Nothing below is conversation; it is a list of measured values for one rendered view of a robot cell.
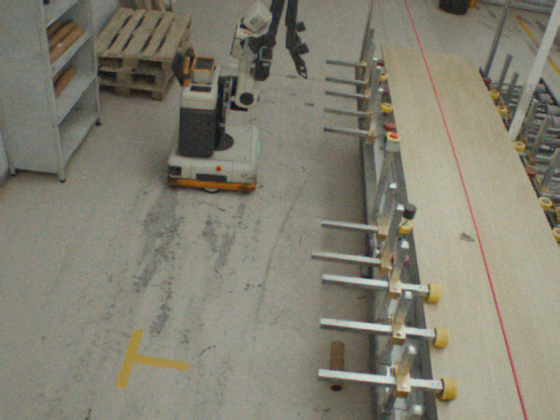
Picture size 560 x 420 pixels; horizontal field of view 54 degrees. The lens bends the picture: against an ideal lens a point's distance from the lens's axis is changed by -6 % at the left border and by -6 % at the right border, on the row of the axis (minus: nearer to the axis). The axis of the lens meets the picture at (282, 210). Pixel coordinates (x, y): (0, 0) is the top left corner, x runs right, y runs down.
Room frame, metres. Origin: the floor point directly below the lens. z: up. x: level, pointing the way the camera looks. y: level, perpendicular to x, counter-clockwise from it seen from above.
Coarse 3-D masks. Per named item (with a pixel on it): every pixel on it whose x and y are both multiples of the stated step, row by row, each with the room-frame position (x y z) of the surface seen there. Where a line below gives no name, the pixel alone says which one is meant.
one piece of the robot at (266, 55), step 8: (264, 48) 3.89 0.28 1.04; (272, 48) 3.90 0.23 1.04; (264, 56) 3.75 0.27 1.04; (272, 56) 3.76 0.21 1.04; (256, 64) 3.67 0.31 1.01; (264, 64) 3.67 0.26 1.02; (256, 72) 3.67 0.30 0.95; (264, 72) 3.67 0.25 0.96; (256, 80) 3.67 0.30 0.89; (264, 80) 3.67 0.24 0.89
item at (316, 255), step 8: (312, 256) 2.01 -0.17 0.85; (320, 256) 2.01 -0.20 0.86; (328, 256) 2.01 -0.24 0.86; (336, 256) 2.02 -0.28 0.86; (344, 256) 2.03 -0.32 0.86; (352, 256) 2.04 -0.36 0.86; (360, 264) 2.01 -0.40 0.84; (368, 264) 2.01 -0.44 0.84; (376, 264) 2.01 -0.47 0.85; (392, 264) 2.02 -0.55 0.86
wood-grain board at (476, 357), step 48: (384, 48) 4.58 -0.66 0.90; (432, 96) 3.80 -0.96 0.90; (480, 96) 3.94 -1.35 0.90; (432, 144) 3.11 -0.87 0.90; (480, 144) 3.21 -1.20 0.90; (432, 192) 2.59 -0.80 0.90; (480, 192) 2.66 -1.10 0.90; (528, 192) 2.74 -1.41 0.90; (432, 240) 2.18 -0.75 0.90; (528, 240) 2.29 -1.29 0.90; (480, 288) 1.89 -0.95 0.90; (528, 288) 1.93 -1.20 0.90; (480, 336) 1.59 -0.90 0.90; (528, 336) 1.62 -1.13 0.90; (480, 384) 1.35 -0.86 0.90; (528, 384) 1.37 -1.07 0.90
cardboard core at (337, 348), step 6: (336, 342) 2.15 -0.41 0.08; (336, 348) 2.11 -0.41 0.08; (342, 348) 2.12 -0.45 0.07; (336, 354) 2.06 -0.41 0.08; (342, 354) 2.08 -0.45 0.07; (330, 360) 2.04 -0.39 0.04; (336, 360) 2.02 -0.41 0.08; (342, 360) 2.03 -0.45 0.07; (330, 366) 2.00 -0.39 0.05; (336, 366) 1.98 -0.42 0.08; (342, 366) 1.99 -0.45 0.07; (330, 384) 1.87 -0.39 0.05; (336, 384) 1.86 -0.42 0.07; (342, 384) 1.87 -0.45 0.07; (336, 390) 1.87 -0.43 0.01
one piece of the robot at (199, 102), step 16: (192, 48) 3.83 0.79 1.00; (192, 64) 3.89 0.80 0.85; (224, 80) 3.77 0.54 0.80; (192, 96) 3.49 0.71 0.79; (208, 96) 3.51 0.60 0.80; (224, 96) 3.73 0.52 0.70; (192, 112) 3.49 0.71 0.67; (208, 112) 3.51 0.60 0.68; (224, 112) 3.74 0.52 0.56; (192, 128) 3.49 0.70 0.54; (208, 128) 3.50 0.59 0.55; (224, 128) 3.65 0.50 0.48; (192, 144) 3.49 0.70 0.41; (208, 144) 3.50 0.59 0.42
